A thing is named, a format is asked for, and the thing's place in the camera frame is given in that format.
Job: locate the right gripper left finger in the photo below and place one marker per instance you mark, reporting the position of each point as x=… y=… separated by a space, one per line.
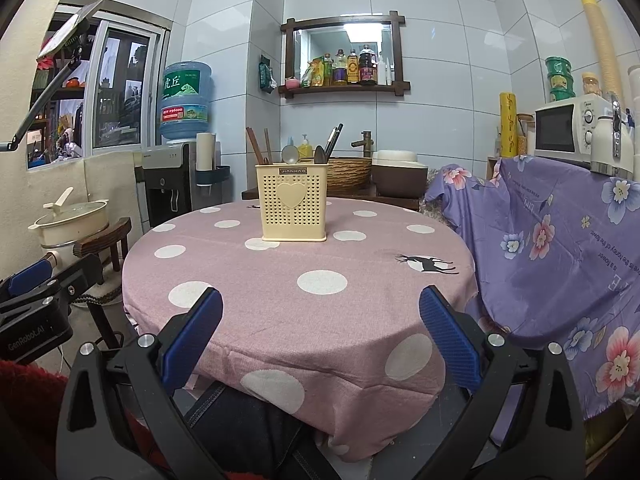
x=95 y=438

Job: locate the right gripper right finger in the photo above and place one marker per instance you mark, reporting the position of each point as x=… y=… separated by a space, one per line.
x=523 y=419

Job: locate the large steel spoon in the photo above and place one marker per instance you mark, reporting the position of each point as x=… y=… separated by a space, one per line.
x=320 y=155

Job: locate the slim steel spoon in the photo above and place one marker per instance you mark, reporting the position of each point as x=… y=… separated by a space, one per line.
x=290 y=154

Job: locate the dark chopstick gold band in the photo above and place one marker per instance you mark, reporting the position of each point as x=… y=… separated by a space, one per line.
x=328 y=140

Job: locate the cream pot with lid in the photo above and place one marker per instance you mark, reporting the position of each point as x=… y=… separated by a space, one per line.
x=65 y=223

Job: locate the small wooden stool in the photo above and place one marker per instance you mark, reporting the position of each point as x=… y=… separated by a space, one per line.
x=113 y=240

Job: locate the purple floral cloth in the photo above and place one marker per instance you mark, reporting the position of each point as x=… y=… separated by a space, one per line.
x=556 y=251

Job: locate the grey water dispenser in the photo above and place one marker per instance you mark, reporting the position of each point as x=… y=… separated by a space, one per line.
x=173 y=185

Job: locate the pink polka dot tablecloth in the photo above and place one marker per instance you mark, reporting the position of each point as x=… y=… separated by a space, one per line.
x=328 y=332

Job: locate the blue water jug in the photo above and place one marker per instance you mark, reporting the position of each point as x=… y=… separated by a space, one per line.
x=184 y=107

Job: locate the cream plastic utensil holder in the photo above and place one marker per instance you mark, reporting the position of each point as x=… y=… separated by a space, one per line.
x=292 y=201

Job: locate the brown white rice cooker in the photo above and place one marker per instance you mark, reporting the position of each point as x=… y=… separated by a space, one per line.
x=398 y=174

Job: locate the white electric kettle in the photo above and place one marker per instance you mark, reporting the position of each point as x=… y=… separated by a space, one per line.
x=612 y=150

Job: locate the white microwave oven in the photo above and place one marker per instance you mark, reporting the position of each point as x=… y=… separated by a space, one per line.
x=563 y=129

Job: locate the yellow rolled packet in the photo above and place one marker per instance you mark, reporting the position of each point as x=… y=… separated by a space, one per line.
x=508 y=130

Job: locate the yellow soap dispenser bottle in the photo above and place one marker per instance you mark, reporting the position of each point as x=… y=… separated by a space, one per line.
x=305 y=150

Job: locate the green hanging packet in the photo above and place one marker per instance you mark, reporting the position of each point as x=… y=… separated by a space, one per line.
x=265 y=75

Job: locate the brass faucet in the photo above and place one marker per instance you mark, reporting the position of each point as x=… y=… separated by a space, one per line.
x=365 y=143

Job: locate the green stacked cups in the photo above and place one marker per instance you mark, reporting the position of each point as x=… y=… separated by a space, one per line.
x=560 y=79

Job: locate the dark soy sauce bottle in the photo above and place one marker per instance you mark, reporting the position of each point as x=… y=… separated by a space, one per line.
x=368 y=66

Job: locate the yellow oil bottle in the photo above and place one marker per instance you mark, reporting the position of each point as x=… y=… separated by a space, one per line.
x=352 y=68

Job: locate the window with frame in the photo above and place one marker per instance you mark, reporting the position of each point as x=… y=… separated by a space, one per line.
x=109 y=101

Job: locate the dark wooden wall shelf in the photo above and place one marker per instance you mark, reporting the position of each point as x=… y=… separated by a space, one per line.
x=316 y=51

